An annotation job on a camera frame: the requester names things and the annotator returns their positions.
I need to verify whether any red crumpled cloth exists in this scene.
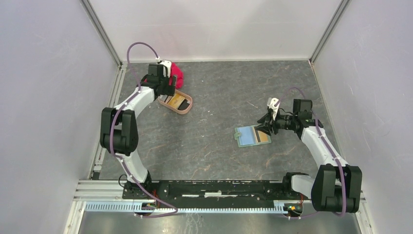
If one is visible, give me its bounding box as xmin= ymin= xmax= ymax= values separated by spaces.
xmin=141 ymin=62 xmax=184 ymax=89

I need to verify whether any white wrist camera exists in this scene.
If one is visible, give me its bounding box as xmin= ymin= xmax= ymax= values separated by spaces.
xmin=156 ymin=58 xmax=172 ymax=78
xmin=267 ymin=97 xmax=281 ymax=120

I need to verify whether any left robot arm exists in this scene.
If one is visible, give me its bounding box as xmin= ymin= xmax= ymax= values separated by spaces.
xmin=100 ymin=60 xmax=177 ymax=199

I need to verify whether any aluminium frame rail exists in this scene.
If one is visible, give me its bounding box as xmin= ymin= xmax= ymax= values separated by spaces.
xmin=74 ymin=180 xmax=365 ymax=214

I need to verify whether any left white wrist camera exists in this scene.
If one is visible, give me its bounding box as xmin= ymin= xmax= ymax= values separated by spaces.
xmin=156 ymin=58 xmax=172 ymax=78

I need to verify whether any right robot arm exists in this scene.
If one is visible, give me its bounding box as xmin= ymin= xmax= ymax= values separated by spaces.
xmin=257 ymin=98 xmax=362 ymax=215

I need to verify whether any green card holder wallet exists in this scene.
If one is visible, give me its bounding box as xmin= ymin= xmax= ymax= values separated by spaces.
xmin=233 ymin=125 xmax=262 ymax=148

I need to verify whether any gold card in tray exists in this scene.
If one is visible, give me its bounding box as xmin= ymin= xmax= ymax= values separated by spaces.
xmin=167 ymin=93 xmax=186 ymax=109

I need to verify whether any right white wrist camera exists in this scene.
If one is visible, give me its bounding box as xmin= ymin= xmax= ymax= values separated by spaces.
xmin=267 ymin=97 xmax=281 ymax=120

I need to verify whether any pink oval card tray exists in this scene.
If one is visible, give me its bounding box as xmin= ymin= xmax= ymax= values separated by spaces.
xmin=158 ymin=90 xmax=193 ymax=115

